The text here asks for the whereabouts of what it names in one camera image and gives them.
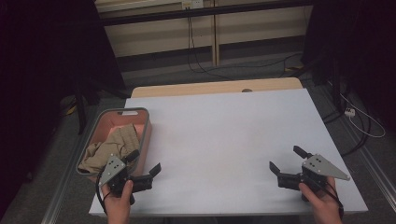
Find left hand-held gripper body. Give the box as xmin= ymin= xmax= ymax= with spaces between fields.
xmin=99 ymin=155 xmax=153 ymax=197

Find black floor cables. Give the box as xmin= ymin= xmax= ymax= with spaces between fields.
xmin=321 ymin=80 xmax=373 ymax=157

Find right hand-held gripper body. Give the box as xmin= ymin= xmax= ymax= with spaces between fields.
xmin=276 ymin=153 xmax=351 ymax=202

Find person's right hand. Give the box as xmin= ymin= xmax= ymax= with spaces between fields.
xmin=298 ymin=176 xmax=344 ymax=224

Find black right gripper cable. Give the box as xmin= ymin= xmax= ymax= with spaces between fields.
xmin=311 ymin=176 xmax=345 ymax=218

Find person's left hand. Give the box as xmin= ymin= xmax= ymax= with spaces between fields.
xmin=101 ymin=180 xmax=134 ymax=224

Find aluminium floor rail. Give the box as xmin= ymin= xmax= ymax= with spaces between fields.
xmin=40 ymin=118 xmax=94 ymax=224
xmin=337 ymin=118 xmax=396 ymax=203

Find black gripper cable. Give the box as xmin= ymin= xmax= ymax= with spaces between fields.
xmin=311 ymin=176 xmax=345 ymax=218
xmin=95 ymin=169 xmax=111 ymax=216

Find black horizontal bar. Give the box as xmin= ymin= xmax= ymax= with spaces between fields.
xmin=101 ymin=1 xmax=312 ymax=26

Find pink storage basket grey rim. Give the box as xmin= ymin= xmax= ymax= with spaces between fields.
xmin=75 ymin=106 xmax=153 ymax=185

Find white floor cable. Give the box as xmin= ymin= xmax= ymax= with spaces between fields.
xmin=339 ymin=92 xmax=387 ymax=139

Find black metal stand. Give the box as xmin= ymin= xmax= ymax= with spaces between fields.
xmin=73 ymin=78 xmax=104 ymax=134

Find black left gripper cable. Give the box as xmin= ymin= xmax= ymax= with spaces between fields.
xmin=95 ymin=169 xmax=111 ymax=216

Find wooden table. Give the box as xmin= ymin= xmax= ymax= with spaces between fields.
xmin=130 ymin=77 xmax=304 ymax=99

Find beige wooden post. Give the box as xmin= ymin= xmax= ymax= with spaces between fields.
xmin=210 ymin=0 xmax=220 ymax=66

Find large black curtain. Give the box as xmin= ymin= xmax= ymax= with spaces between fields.
xmin=0 ymin=0 xmax=125 ymax=213

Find white wall socket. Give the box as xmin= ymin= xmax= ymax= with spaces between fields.
xmin=181 ymin=0 xmax=205 ymax=9

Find black hanging wall cable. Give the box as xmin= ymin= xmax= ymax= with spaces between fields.
xmin=186 ymin=7 xmax=304 ymax=80

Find khaki drawstring shorts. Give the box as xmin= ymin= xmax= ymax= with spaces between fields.
xmin=78 ymin=124 xmax=141 ymax=175

